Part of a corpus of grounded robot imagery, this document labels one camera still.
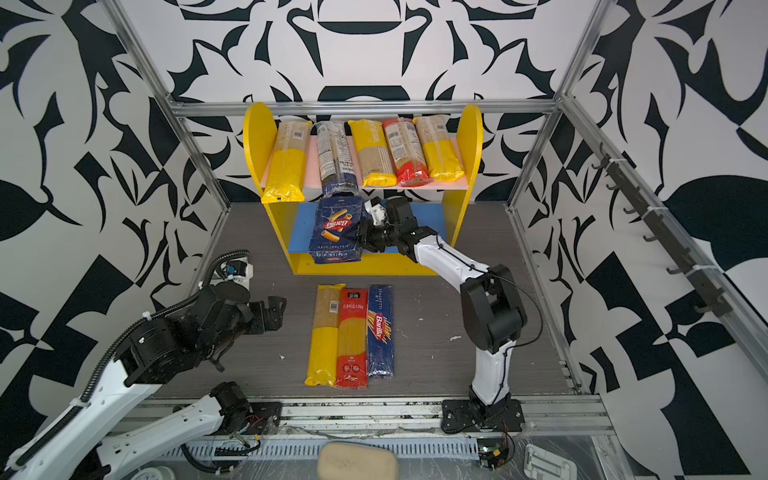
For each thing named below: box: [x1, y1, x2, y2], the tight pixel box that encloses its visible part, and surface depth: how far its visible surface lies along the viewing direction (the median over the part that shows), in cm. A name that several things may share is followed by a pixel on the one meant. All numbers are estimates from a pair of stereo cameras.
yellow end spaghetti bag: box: [412, 114, 465, 182], surface depth 73 cm
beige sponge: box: [317, 440, 399, 480], surface depth 67 cm
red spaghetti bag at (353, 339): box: [335, 288, 369, 389], surface depth 86 cm
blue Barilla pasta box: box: [309, 195, 363, 264], surface depth 87 cm
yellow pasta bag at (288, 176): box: [261, 120, 313, 204], surface depth 72 cm
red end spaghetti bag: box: [383, 117, 433, 187], surface depth 73 cm
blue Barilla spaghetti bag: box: [368, 285, 394, 378], surface depth 87 cm
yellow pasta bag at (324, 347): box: [304, 284, 346, 387], surface depth 87 cm
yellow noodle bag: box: [348, 119, 397, 187], surface depth 74 cm
